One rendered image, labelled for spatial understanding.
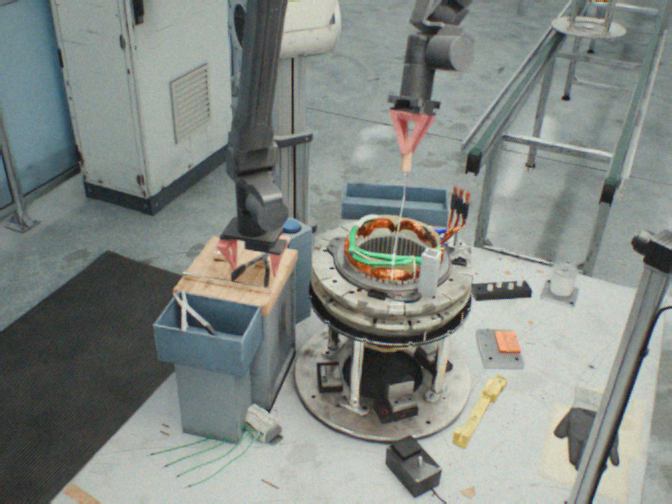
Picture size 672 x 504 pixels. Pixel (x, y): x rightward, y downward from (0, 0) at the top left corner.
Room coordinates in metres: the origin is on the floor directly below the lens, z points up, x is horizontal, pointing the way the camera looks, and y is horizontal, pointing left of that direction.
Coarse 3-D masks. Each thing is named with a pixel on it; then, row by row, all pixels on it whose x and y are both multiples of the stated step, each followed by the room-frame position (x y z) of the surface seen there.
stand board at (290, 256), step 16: (208, 256) 1.22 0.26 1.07; (240, 256) 1.23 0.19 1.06; (256, 256) 1.23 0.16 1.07; (288, 256) 1.23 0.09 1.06; (192, 272) 1.16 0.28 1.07; (208, 272) 1.17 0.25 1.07; (224, 272) 1.17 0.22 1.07; (256, 272) 1.17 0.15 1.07; (272, 272) 1.17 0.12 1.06; (288, 272) 1.19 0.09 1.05; (176, 288) 1.11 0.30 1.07; (192, 288) 1.11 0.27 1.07; (208, 288) 1.11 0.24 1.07; (224, 288) 1.11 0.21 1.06; (272, 288) 1.12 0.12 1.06; (256, 304) 1.07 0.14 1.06; (272, 304) 1.09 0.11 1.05
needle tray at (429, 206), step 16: (352, 192) 1.56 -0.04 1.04; (368, 192) 1.56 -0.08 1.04; (384, 192) 1.56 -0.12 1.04; (400, 192) 1.55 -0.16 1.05; (416, 192) 1.55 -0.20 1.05; (432, 192) 1.55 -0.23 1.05; (352, 208) 1.46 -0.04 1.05; (368, 208) 1.46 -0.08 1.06; (384, 208) 1.45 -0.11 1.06; (400, 208) 1.45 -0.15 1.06; (416, 208) 1.45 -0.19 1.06; (432, 208) 1.52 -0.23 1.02; (432, 224) 1.44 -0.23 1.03
